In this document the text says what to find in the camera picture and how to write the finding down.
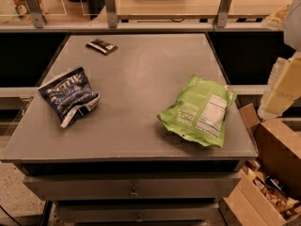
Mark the grey lower drawer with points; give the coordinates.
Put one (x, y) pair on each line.
(136, 213)

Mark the grey upper drawer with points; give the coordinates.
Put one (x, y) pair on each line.
(58, 188)

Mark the snack packets in box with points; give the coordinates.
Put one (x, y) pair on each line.
(269, 188)

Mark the left metal bracket post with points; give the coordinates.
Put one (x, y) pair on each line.
(35, 11)

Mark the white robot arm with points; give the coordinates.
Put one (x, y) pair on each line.
(287, 20)

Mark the dark rxbar chocolate wrapper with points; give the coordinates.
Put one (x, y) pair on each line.
(101, 46)

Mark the open cardboard box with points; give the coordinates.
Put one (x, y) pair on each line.
(279, 147)

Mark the metal bracket post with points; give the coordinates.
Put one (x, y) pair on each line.
(35, 11)
(111, 13)
(223, 13)

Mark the blue kettle chip bag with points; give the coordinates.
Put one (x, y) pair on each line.
(70, 96)

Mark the grey drawer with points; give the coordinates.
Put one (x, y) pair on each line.
(136, 213)
(58, 188)

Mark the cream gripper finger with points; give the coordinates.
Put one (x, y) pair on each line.
(283, 87)

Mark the green chip bag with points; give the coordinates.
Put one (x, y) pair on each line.
(199, 112)

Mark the middle metal bracket post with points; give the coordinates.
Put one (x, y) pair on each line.
(111, 13)

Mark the right metal bracket post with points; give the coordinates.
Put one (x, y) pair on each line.
(223, 13)

